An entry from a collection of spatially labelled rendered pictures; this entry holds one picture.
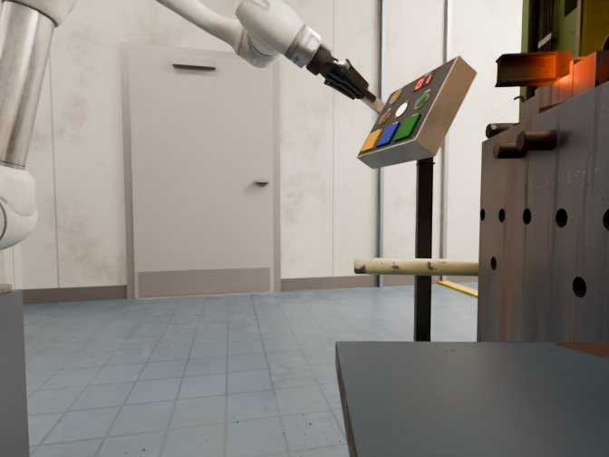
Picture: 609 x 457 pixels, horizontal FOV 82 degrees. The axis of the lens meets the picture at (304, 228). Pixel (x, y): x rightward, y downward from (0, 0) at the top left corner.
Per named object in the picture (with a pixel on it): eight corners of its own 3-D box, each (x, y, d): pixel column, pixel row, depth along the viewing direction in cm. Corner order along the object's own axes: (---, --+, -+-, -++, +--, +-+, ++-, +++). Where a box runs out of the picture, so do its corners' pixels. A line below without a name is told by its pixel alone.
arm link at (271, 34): (310, 12, 84) (296, 33, 96) (254, -35, 79) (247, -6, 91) (287, 51, 84) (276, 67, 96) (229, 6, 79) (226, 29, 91)
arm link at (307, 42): (291, 46, 84) (311, 63, 86) (308, 15, 85) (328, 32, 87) (280, 62, 92) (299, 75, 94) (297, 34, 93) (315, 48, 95)
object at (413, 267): (353, 277, 95) (353, 257, 95) (352, 273, 100) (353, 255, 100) (526, 280, 90) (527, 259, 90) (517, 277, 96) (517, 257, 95)
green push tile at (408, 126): (408, 135, 97) (420, 112, 97) (392, 140, 104) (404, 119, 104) (413, 139, 97) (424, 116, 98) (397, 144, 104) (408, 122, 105)
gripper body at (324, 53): (300, 72, 94) (328, 93, 97) (311, 59, 86) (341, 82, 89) (314, 49, 95) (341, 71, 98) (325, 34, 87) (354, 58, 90)
